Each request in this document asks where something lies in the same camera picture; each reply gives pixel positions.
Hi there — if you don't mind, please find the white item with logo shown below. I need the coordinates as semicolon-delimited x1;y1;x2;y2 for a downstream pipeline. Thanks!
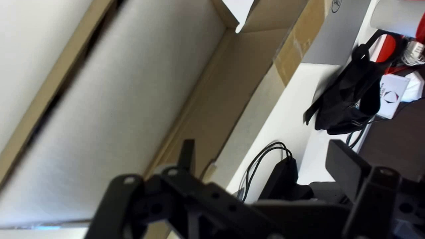
378;72;412;121

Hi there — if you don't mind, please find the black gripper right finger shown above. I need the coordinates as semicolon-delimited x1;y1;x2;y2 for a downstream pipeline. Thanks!
327;140;425;239

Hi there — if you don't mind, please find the black bag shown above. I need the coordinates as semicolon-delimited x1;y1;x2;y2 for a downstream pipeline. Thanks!
303;44;384;137

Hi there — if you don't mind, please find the black stand cable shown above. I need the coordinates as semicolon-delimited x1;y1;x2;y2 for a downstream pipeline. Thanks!
238;140;298;204

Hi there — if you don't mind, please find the brown cardboard box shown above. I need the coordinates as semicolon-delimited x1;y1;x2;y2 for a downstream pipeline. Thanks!
0;0;331;239

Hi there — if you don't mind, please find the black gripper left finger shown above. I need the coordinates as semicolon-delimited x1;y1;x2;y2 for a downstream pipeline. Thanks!
84;140;250;239

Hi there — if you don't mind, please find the red and white box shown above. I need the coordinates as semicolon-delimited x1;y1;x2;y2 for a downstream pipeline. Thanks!
368;13;425;70

